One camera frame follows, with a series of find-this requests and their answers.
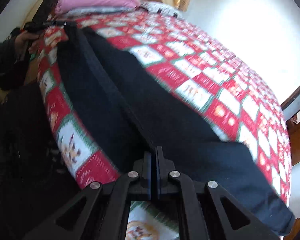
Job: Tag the person's left hand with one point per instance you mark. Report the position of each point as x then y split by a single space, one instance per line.
27 41

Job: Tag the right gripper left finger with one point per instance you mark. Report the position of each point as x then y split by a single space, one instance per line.
142 187

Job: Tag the brown wooden door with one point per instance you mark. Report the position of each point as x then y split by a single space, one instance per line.
291 107

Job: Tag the black pants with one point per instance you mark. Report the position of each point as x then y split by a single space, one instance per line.
128 113

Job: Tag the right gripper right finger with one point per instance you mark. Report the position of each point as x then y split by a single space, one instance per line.
165 185

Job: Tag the red patchwork bedspread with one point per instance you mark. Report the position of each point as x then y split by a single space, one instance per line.
192 67

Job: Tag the white patterned pillow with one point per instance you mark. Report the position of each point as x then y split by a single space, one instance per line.
160 8

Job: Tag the grey folded sheet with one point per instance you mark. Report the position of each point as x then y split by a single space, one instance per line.
96 10

